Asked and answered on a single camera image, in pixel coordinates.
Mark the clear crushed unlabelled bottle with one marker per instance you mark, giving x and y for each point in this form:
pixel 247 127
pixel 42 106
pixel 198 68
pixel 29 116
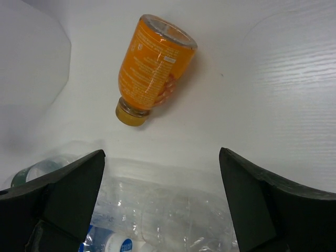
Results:
pixel 170 208

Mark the clear bottle green label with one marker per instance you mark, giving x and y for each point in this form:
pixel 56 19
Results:
pixel 53 160

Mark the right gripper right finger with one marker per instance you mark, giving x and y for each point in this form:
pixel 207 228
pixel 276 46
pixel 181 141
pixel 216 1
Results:
pixel 273 213

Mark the clear bottle blue label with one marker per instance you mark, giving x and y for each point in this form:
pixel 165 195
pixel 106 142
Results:
pixel 102 239

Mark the orange bottle with white label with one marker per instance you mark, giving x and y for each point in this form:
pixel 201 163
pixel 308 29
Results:
pixel 158 55

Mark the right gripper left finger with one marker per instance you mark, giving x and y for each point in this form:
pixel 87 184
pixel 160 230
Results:
pixel 52 212

